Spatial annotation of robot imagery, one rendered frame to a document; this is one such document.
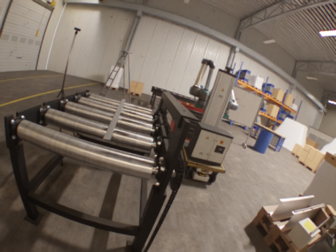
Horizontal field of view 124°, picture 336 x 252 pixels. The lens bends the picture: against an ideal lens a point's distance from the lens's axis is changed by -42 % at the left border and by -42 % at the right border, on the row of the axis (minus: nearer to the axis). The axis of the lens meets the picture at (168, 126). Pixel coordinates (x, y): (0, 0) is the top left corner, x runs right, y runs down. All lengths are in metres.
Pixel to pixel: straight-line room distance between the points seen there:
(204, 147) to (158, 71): 9.39
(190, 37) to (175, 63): 2.32
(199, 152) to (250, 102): 3.94
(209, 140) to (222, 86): 0.95
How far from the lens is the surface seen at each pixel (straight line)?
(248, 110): 5.93
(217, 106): 2.67
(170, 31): 11.84
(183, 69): 11.51
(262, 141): 6.38
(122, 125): 1.28
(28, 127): 0.94
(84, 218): 1.16
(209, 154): 2.41
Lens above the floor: 1.29
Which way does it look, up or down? 15 degrees down
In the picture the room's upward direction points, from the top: 18 degrees clockwise
